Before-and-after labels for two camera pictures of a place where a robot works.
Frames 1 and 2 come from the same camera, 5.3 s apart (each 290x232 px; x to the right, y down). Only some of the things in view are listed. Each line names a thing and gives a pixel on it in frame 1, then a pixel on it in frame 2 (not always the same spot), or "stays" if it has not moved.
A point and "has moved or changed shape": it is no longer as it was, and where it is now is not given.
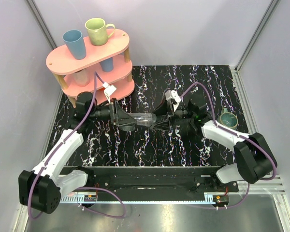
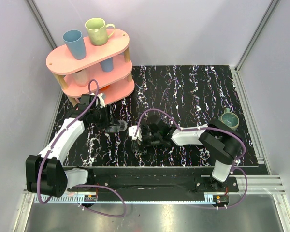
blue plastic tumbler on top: (74, 39) stays
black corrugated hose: (181, 121) -> (157, 143)
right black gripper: (162, 109) -> (139, 148)
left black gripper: (112, 112) -> (111, 118)
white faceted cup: (82, 78) stays
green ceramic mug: (97, 29) stays
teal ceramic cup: (227, 119) stays
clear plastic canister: (146, 119) has moved or changed shape
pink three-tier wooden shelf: (110, 62) stays
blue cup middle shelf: (107, 65) stays
